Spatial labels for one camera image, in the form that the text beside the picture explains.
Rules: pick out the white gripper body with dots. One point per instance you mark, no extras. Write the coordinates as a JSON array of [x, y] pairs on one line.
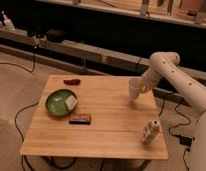
[[144, 87]]

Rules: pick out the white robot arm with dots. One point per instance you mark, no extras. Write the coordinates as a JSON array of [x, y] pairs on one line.
[[164, 65]]

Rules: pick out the white patterned carton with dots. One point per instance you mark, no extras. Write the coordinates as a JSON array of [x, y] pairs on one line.
[[150, 131]]

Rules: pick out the black power adapter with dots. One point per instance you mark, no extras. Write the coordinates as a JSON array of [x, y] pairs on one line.
[[184, 140]]

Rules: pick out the red sausage-shaped object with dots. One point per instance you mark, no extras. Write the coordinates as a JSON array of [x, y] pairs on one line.
[[72, 82]]

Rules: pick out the dark red rectangular box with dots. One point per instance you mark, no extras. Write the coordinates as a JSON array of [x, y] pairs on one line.
[[80, 119]]

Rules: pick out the light wooden table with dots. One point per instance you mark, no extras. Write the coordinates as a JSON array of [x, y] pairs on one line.
[[116, 123]]

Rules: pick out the white block in bowl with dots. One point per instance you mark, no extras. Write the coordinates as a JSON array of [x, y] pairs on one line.
[[71, 102]]

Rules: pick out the green round bowl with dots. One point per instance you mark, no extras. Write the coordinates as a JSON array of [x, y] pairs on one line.
[[55, 102]]

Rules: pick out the white spray bottle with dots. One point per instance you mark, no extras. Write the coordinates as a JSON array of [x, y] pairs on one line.
[[8, 22]]

